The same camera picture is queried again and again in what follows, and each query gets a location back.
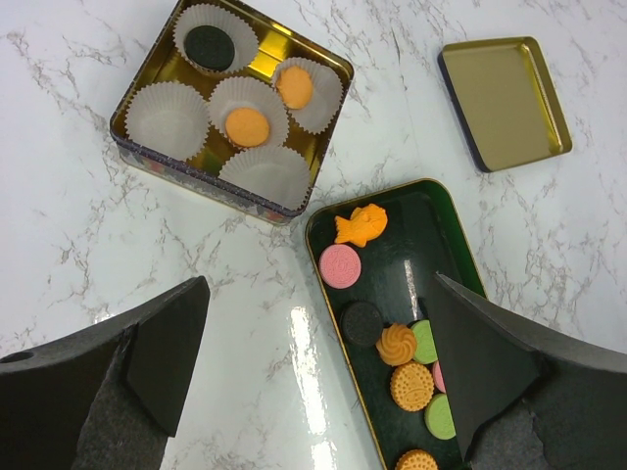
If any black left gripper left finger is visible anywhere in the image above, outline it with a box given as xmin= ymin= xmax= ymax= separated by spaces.
xmin=1 ymin=276 xmax=211 ymax=469

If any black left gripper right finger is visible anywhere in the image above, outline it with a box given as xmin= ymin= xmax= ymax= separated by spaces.
xmin=427 ymin=273 xmax=626 ymax=469

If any black sandwich cookie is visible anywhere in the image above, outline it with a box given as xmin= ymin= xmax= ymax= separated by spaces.
xmin=340 ymin=301 xmax=384 ymax=348
xmin=183 ymin=24 xmax=235 ymax=71

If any orange round cookie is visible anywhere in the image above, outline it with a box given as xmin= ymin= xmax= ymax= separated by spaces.
xmin=224 ymin=108 xmax=270 ymax=148

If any gold tin lid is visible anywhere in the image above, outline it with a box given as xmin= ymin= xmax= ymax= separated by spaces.
xmin=438 ymin=36 xmax=573 ymax=172

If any square cookie tin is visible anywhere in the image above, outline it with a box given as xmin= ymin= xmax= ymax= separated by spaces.
xmin=110 ymin=1 xmax=354 ymax=224

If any orange scalloped cookie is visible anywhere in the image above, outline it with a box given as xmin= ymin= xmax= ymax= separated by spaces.
xmin=275 ymin=66 xmax=314 ymax=110

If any green sandwich cookie lower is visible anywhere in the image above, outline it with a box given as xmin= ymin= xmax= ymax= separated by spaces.
xmin=424 ymin=394 xmax=457 ymax=441

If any green sandwich cookie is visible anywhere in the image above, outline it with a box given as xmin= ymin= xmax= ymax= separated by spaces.
xmin=424 ymin=394 xmax=457 ymax=441
xmin=410 ymin=319 xmax=438 ymax=365

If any pink sandwich cookie lower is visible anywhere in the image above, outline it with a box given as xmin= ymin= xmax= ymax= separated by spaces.
xmin=431 ymin=360 xmax=446 ymax=394

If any pink sandwich cookie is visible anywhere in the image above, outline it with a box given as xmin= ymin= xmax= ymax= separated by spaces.
xmin=318 ymin=244 xmax=362 ymax=289
xmin=431 ymin=360 xmax=446 ymax=394

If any green sandwich cookie upper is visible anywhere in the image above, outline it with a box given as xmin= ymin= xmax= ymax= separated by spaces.
xmin=410 ymin=319 xmax=438 ymax=365

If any orange dotted biscuit middle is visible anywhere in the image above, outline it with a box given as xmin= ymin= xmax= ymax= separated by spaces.
xmin=390 ymin=362 xmax=435 ymax=412

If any orange dotted biscuit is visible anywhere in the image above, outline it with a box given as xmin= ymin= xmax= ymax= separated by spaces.
xmin=390 ymin=362 xmax=435 ymax=412
xmin=395 ymin=449 xmax=439 ymax=470

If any orange dotted biscuit bottom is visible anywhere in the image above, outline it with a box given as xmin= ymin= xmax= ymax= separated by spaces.
xmin=395 ymin=449 xmax=439 ymax=470

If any orange swirl cookie left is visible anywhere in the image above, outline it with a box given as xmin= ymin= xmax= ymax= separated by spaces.
xmin=375 ymin=323 xmax=417 ymax=366

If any black rectangular tray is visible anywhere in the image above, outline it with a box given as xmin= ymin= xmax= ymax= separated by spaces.
xmin=305 ymin=179 xmax=484 ymax=469

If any pink sandwich cookie top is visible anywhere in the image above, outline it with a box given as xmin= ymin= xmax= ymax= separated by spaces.
xmin=318 ymin=244 xmax=362 ymax=289

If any orange fish cookie top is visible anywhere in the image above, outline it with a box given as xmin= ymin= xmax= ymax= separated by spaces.
xmin=334 ymin=204 xmax=388 ymax=248

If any white paper cup bottom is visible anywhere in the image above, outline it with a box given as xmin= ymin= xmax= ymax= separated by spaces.
xmin=218 ymin=146 xmax=310 ymax=211

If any white paper cup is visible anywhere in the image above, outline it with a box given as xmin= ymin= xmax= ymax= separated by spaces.
xmin=218 ymin=146 xmax=310 ymax=211
xmin=209 ymin=77 xmax=289 ymax=148
xmin=124 ymin=82 xmax=210 ymax=161
xmin=173 ymin=4 xmax=259 ymax=74
xmin=271 ymin=57 xmax=344 ymax=134

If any white paper cup left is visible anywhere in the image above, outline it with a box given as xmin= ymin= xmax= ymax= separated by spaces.
xmin=124 ymin=82 xmax=210 ymax=161

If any white paper cup centre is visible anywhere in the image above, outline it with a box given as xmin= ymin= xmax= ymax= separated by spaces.
xmin=209 ymin=77 xmax=289 ymax=148

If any white paper cup right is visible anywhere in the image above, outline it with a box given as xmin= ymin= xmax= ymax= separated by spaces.
xmin=271 ymin=57 xmax=344 ymax=134

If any white paper cup top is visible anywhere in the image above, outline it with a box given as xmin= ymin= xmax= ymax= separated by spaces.
xmin=173 ymin=4 xmax=259 ymax=74

